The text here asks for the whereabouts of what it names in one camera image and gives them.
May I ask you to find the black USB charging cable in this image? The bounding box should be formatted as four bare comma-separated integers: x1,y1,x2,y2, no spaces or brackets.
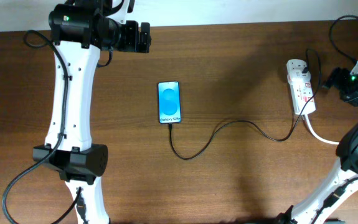
167,48,323,161

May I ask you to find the blue screen Galaxy smartphone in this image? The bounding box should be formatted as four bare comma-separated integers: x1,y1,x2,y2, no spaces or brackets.
158,81,181,124

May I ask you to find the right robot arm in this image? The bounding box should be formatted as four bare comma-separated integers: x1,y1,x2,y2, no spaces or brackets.
274,59,358,223

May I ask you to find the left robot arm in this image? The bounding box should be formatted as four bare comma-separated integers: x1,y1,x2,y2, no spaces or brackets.
32,0,151,223

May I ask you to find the white power strip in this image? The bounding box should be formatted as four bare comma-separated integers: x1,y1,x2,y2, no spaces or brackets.
286,59,316,115

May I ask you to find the white USB wall charger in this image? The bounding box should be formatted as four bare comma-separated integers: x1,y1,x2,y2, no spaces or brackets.
287,69,311,85

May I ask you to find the left black camera cable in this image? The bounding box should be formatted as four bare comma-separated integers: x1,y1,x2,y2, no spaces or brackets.
1,29,83,224

